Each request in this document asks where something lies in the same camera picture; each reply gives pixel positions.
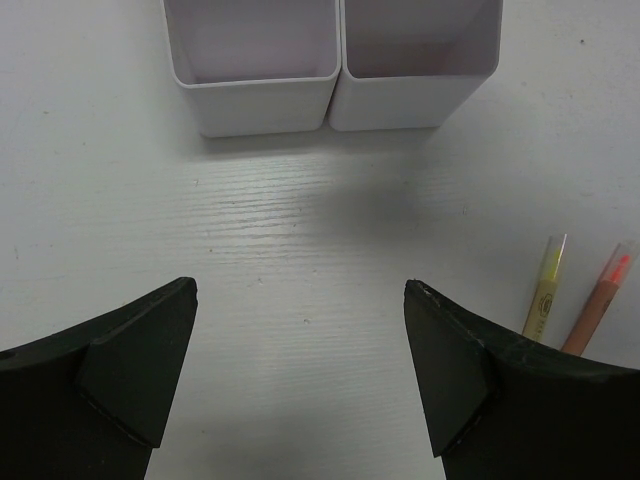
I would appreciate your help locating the orange highlighter pen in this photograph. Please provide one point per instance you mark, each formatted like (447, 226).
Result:
(604, 291)

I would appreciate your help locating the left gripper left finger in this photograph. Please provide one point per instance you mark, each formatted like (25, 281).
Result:
(93, 401)

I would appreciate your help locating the yellow highlighter pen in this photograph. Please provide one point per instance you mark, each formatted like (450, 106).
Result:
(546, 287)

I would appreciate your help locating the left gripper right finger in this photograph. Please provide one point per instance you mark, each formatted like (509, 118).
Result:
(500, 406)

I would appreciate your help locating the white compartment organizer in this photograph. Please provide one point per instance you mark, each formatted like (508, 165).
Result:
(411, 64)
(255, 67)

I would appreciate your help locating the right white compartment organizer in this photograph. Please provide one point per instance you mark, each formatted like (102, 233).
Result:
(411, 64)

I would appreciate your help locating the left white compartment organizer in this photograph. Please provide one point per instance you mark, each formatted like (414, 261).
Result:
(255, 67)

